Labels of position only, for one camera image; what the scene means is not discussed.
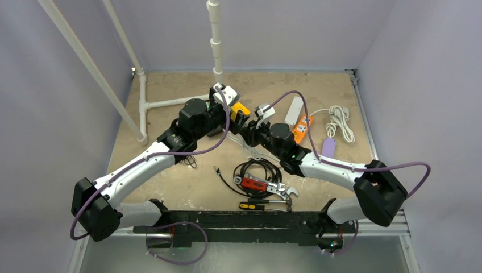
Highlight thin black wire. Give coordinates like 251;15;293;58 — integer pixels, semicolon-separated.
178;155;198;169

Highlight small claw hammer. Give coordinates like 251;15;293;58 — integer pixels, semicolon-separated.
247;198;292;212

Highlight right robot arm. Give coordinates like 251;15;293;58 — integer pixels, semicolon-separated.
239;121;408;231

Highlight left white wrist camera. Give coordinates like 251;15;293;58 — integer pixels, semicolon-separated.
209;83;240;107

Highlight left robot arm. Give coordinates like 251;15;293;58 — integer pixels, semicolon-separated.
69;83;240;242

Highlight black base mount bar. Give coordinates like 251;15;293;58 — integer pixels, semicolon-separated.
133;201;356;249

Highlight aluminium rail frame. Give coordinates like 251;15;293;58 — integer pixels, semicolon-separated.
78;69;412;238

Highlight red adjustable wrench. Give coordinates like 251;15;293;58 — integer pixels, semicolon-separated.
233;173;299;200

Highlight black coiled cable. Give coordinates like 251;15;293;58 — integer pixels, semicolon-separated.
214;158;283;198

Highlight white PVC pipe frame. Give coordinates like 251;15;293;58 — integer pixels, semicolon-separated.
38;0;223;145

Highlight orange power strip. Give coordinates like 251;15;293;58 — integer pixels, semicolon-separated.
293;115;313;144

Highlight purple cable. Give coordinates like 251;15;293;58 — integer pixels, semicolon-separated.
70;84;231;241
263;90;431;200

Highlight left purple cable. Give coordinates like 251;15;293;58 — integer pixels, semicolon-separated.
70;84;231;241

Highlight white cord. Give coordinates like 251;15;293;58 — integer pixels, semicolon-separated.
309;105;356;144

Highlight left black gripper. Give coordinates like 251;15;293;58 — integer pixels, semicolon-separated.
193;89;248;140

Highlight white power strip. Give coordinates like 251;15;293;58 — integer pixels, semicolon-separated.
284;96;304;126

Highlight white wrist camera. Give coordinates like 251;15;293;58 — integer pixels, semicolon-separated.
255;103;276;128
209;83;240;107

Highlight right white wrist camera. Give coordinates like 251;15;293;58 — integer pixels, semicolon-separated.
255;103;276;128

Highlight purple power strip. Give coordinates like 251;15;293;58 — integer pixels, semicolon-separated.
321;137;337;159

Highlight yellow black screwdriver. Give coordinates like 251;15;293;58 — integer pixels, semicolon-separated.
238;202;287;212

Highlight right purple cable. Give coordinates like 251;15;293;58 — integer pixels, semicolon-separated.
263;90;431;200

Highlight yellow cube socket adapter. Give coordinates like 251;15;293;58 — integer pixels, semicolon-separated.
230;102;251;121

